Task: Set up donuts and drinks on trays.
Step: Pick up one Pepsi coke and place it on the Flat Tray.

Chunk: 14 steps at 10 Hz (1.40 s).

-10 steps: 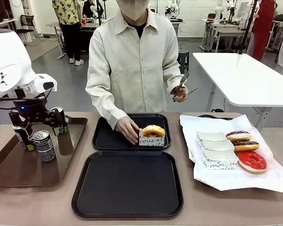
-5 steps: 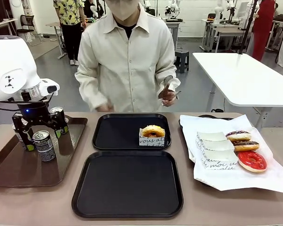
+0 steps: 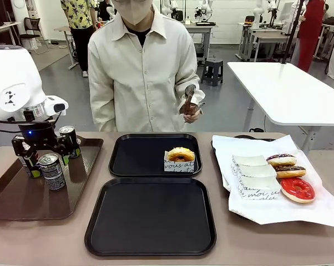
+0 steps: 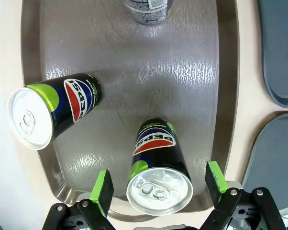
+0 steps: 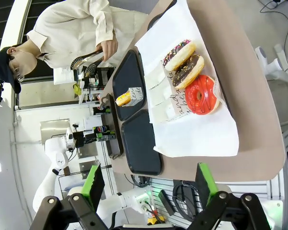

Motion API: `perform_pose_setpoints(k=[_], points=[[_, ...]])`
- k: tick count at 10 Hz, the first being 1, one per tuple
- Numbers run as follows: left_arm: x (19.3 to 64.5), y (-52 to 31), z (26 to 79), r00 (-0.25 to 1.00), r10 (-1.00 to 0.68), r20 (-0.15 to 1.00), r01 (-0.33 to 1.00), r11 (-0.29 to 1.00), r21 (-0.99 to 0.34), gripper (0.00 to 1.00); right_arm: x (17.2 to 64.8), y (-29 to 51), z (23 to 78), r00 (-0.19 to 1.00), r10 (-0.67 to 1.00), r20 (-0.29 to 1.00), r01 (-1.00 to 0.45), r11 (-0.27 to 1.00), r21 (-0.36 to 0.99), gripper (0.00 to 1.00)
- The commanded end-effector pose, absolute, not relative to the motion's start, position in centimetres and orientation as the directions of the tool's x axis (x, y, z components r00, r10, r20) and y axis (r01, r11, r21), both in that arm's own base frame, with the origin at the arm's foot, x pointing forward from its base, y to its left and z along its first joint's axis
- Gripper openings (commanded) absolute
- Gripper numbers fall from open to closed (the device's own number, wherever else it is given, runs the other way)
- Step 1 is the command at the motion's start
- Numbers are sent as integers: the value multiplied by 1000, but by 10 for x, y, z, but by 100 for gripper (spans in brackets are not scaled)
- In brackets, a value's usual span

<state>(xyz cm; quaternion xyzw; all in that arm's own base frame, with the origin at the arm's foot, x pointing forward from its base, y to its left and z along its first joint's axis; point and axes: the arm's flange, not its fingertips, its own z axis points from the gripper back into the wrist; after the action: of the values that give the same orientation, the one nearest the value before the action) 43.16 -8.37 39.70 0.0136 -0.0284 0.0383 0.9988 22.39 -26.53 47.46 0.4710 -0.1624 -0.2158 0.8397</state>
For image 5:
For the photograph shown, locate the black power brick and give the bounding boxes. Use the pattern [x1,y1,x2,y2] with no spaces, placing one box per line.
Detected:
[157,189,176,217]

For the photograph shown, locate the white paper donut bag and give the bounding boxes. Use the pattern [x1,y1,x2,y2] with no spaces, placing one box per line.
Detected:
[144,64,168,91]
[146,78,174,107]
[148,102,176,125]

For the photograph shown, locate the coiled black cable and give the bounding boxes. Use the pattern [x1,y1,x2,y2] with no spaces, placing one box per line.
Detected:
[172,180,199,218]

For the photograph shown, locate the yellow glazed donut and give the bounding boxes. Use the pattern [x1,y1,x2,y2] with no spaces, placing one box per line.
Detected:
[115,91,132,107]

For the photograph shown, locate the dark metal drinks rack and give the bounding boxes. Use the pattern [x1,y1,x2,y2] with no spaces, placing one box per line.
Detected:
[100,93,124,160]

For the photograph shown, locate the black plastic tray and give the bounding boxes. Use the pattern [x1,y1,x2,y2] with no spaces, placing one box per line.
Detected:
[112,49,147,122]
[121,109,163,176]
[147,0,177,32]

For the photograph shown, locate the black cap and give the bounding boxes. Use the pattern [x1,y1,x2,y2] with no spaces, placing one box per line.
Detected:
[0,46,22,94]

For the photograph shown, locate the Pepsi can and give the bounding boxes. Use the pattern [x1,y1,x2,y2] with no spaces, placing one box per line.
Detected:
[93,105,111,115]
[93,125,111,134]

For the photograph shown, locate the white stand base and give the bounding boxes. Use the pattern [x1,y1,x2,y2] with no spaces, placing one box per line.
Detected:
[255,44,288,82]

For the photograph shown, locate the printed paper donut bag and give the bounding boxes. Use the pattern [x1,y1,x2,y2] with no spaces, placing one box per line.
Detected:
[162,59,222,123]

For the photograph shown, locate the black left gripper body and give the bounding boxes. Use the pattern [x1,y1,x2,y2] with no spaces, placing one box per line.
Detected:
[73,130,97,148]

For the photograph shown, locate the yellow emergency stop box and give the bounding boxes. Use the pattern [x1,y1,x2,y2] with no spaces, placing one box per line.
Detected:
[147,214,166,225]

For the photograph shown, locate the chocolate donut gold sprinkles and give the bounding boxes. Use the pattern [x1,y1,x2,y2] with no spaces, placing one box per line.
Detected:
[172,54,205,90]

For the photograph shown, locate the metal serving tongs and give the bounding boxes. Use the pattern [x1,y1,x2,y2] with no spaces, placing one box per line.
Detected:
[70,48,104,78]

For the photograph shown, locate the chocolate donut colourful sprinkles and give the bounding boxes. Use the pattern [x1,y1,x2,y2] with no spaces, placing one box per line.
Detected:
[162,39,197,72]

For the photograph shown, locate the person's left hand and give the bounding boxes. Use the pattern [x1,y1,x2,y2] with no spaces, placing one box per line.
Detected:
[100,39,119,62]

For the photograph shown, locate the white paper sheet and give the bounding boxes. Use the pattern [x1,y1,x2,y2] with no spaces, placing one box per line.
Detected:
[134,0,240,158]

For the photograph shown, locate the white paper note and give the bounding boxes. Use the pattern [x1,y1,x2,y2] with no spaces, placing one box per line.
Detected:
[53,67,75,85]

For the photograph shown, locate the red glazed donut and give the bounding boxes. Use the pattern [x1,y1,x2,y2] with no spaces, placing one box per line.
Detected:
[185,74,221,116]

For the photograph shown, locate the person's left forearm beige sleeve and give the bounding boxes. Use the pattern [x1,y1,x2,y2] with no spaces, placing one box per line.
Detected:
[89,0,119,46]

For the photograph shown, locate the black equipment rack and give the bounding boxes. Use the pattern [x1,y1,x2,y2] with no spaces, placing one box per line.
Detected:
[80,66,116,103]

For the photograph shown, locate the small printed paper wrapper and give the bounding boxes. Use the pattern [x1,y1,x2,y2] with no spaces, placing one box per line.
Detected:
[124,87,145,109]

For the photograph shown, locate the person in beige shirt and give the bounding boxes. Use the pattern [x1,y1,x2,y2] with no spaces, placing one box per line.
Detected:
[7,0,149,82]

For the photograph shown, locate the metal wall plate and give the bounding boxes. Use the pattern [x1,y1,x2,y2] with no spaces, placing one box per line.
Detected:
[40,118,71,145]

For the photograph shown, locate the black floor cable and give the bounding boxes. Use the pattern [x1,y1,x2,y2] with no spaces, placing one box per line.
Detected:
[259,0,288,72]

